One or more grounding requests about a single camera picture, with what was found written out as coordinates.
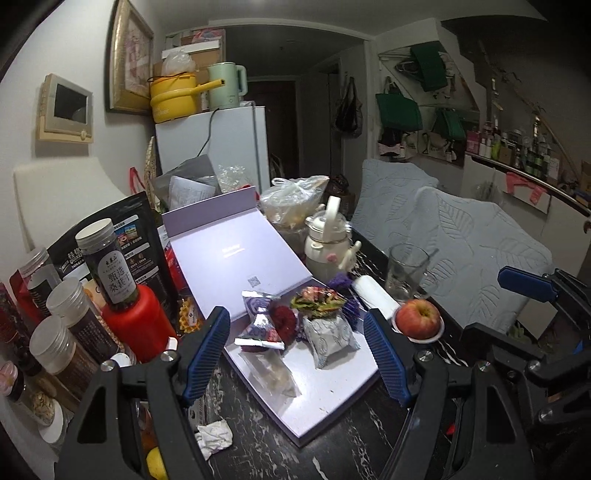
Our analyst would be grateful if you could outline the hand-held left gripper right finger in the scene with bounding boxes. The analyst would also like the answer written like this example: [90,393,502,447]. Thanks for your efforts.
[363,308,539,480]

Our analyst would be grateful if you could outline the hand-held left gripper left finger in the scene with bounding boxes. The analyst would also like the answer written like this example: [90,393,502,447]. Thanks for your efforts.
[54,306,231,480]

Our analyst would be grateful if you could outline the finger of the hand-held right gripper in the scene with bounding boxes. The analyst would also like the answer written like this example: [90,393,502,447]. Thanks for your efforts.
[462,322,546,372]
[497,265,591,324]

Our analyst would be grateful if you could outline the white leaf-pattern pouch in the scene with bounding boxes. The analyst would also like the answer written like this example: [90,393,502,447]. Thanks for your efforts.
[301,314,361,369]

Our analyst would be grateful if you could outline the purple and white snack packet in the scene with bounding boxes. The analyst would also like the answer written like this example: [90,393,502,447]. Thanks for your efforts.
[234,290,287,352]

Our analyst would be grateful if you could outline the clear plastic packet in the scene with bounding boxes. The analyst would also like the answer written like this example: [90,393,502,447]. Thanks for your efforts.
[240,348,301,398]

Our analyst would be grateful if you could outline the red knitted scrunchie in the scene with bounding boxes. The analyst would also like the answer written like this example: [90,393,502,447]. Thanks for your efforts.
[240,305,298,354]

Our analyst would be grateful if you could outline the colourful floral fabric pouch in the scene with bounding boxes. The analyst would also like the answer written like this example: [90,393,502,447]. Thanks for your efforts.
[290,286,346,319]

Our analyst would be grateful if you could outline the lavender gift box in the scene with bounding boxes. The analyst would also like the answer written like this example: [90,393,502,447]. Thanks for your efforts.
[163,186,384,448]

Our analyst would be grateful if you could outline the red apple on dish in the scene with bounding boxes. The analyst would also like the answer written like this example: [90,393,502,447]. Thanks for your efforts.
[392,307,445,343]

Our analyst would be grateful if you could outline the yellow waffle packet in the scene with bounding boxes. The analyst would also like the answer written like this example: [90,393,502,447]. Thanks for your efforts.
[178,295,204,333]

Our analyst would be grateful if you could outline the white roll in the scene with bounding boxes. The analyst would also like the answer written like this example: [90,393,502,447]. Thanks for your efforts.
[351,274,402,315]

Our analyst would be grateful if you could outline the grey leaf-pattern covered chair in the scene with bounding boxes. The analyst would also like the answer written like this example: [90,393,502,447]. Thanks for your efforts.
[413,187,555,342]
[353,158,439,252]

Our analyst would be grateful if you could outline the red plastic bottle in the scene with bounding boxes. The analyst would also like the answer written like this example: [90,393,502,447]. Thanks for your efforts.
[102,284,178,363]

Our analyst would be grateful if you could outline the crumpled white tissue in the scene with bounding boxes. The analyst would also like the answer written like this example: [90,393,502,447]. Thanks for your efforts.
[194,419,234,460]

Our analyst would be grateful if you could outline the clear glass mug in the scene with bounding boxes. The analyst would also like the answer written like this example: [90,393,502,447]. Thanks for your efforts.
[385,243,437,303]

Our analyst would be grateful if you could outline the purple tassel ornament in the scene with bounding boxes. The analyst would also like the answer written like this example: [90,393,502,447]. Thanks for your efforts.
[329,272,365,329]

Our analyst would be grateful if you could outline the pink cloth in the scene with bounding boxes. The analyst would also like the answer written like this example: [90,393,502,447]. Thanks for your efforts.
[505,172,548,206]

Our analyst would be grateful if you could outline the white cabinet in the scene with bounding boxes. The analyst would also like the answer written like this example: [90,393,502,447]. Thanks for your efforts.
[462,154,591,259]

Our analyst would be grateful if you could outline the tall jar of dark berries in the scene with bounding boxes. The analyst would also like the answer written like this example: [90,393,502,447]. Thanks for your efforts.
[75,218,140,309]

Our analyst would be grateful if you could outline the yellow round fruit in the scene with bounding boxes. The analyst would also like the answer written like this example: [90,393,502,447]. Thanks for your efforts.
[147,447,168,480]

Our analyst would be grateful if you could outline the white kettle-shaped water bottle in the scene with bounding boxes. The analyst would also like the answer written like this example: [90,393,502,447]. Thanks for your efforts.
[303,196,362,282]

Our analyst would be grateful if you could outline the black snack bag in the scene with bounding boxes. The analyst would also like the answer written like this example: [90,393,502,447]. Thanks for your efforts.
[46,191,178,305]

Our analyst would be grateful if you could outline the row of bottles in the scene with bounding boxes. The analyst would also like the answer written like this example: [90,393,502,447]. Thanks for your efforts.
[466,115,561,181]

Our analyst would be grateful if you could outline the small jar with silver lid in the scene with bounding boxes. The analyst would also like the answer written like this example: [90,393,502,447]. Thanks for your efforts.
[17,247,63,319]
[46,277,118,365]
[29,316,100,400]

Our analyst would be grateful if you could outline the printed paper sheet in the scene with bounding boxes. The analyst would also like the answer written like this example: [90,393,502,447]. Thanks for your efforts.
[168,175,218,210]

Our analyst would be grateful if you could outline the clear tub of nuts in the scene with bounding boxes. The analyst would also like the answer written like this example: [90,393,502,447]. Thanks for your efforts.
[31,390,63,426]

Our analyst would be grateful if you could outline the beige hanging bags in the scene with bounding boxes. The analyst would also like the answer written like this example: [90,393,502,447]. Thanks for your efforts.
[402,131,455,162]

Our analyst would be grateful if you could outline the clear plastic bag of food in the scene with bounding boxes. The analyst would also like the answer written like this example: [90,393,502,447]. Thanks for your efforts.
[259,176,331,229]

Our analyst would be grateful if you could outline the crinkled clear plastic bag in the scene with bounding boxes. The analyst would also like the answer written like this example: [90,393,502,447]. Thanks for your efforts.
[217,164,254,195]

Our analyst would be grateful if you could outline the grey plastic bag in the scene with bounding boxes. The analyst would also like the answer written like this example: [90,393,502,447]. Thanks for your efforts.
[154,154,218,208]

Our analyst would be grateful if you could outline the small jar with pink lid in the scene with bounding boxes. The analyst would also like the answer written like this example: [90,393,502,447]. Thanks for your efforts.
[0,362,26,402]

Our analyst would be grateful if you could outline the golden woven ornament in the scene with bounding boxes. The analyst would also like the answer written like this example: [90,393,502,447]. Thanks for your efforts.
[145,136,160,185]

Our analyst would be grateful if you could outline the white fridge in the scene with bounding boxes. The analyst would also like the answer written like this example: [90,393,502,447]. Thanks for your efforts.
[154,106,270,195]

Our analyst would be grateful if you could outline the dark hanging bags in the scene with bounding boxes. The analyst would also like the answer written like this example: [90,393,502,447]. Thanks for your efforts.
[335,76,363,138]

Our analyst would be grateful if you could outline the yellow cooking pot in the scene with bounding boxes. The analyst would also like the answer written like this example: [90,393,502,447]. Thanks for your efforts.
[148,71,227,124]

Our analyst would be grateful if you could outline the pale green electric kettle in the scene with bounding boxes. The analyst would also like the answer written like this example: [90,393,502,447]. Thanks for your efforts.
[206,61,247,112]

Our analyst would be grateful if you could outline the translucent plastic bag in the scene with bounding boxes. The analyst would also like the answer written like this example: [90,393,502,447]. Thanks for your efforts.
[160,48,197,77]

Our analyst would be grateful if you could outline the gold framed picture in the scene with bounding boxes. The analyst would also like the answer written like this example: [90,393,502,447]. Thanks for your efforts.
[107,0,155,116]

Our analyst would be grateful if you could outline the cardboard boxes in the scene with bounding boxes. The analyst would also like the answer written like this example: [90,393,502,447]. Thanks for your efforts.
[164,28,227,112]

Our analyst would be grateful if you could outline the black power cord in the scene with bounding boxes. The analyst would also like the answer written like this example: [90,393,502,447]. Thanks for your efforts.
[196,108,218,158]

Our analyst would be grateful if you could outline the wall intercom panel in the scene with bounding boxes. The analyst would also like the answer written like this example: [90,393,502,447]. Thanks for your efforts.
[36,74,94,145]

